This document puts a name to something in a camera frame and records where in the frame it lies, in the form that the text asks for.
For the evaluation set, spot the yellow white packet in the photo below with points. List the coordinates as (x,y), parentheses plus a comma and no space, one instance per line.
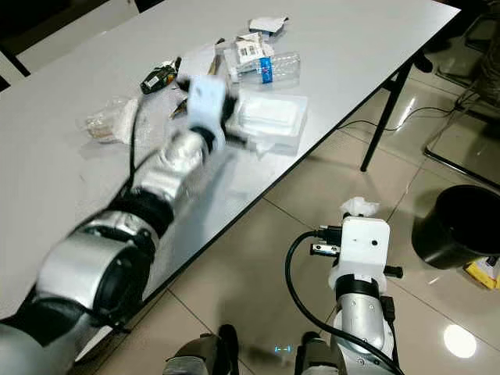
(486,272)

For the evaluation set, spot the robot right leg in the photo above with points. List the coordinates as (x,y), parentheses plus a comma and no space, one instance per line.
(312,359)

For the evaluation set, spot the brown fabric chair chrome frame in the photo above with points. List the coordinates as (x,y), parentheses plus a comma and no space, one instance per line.
(489,74)

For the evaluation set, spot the white barcode wrapper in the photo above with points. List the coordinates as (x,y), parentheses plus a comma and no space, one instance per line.
(251,48)

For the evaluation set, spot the black rubbish bin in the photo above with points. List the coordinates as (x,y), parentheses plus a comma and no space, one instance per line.
(457,230)

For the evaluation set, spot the clear bottle blue label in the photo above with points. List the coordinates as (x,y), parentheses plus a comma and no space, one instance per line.
(281,66)

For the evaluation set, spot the black table leg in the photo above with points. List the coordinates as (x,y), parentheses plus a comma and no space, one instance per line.
(383,121)

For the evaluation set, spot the black snack packet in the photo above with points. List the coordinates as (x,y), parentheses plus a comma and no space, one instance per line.
(158,76)

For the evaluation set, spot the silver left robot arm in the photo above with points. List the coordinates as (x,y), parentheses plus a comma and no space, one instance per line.
(101,273)

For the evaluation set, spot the clear plastic tray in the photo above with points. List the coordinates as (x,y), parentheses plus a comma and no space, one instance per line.
(273,113)

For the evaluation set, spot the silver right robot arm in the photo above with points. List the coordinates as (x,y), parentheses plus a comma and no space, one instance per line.
(359,320)

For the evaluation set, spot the robot left leg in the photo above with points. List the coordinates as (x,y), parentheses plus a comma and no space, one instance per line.
(195,359)

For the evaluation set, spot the white paper sheet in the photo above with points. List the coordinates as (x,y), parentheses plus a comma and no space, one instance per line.
(198,66)

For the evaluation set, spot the small white packet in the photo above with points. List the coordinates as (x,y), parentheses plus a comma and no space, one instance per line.
(268,24)

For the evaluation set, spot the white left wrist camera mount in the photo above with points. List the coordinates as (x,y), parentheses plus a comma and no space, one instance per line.
(207,101)

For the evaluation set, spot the white tissue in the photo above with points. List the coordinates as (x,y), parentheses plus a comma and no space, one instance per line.
(359,206)

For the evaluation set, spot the robot leg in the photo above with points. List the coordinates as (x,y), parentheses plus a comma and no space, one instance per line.
(195,359)
(312,359)

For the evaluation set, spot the clear plastic bag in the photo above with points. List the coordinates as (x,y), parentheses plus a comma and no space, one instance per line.
(105,121)

